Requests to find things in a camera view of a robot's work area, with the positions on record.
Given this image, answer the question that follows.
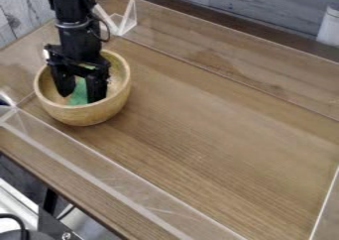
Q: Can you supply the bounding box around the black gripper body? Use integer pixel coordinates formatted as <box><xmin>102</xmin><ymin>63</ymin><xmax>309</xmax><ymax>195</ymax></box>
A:
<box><xmin>44</xmin><ymin>19</ymin><xmax>109</xmax><ymax>78</ymax></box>

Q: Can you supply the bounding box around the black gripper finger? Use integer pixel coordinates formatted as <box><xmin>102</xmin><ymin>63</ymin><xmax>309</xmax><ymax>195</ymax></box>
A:
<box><xmin>84</xmin><ymin>75</ymin><xmax>106</xmax><ymax>103</ymax></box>
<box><xmin>50</xmin><ymin>64</ymin><xmax>76</xmax><ymax>97</ymax></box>

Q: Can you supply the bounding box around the green rectangular block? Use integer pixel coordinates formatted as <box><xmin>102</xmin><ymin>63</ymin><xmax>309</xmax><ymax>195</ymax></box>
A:
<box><xmin>68</xmin><ymin>75</ymin><xmax>88</xmax><ymax>106</ymax></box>

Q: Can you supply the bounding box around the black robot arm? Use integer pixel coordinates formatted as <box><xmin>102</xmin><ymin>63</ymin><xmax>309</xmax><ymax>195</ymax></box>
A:
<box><xmin>44</xmin><ymin>0</ymin><xmax>110</xmax><ymax>103</ymax></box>

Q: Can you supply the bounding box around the light wooden bowl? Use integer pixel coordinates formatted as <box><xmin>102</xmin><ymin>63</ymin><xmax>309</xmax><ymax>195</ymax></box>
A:
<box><xmin>33</xmin><ymin>50</ymin><xmax>130</xmax><ymax>126</ymax></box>

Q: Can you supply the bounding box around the black table leg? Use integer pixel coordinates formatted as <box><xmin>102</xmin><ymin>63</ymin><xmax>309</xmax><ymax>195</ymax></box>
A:
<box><xmin>42</xmin><ymin>188</ymin><xmax>58</xmax><ymax>214</ymax></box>

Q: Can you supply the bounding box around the white cylindrical container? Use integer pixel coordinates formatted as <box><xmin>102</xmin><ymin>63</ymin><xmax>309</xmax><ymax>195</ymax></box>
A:
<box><xmin>316</xmin><ymin>3</ymin><xmax>339</xmax><ymax>48</ymax></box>

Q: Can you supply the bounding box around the clear acrylic tray wall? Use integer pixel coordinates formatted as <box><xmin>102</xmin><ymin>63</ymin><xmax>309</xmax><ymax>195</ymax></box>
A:
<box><xmin>0</xmin><ymin>1</ymin><xmax>339</xmax><ymax>240</ymax></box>

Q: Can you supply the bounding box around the black metal bracket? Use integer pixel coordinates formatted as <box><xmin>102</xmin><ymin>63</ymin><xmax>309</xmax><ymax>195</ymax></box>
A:
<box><xmin>37</xmin><ymin>207</ymin><xmax>84</xmax><ymax>240</ymax></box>

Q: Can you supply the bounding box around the black cable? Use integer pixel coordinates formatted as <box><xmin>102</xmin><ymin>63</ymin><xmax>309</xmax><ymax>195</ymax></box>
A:
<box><xmin>0</xmin><ymin>213</ymin><xmax>30</xmax><ymax>240</ymax></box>

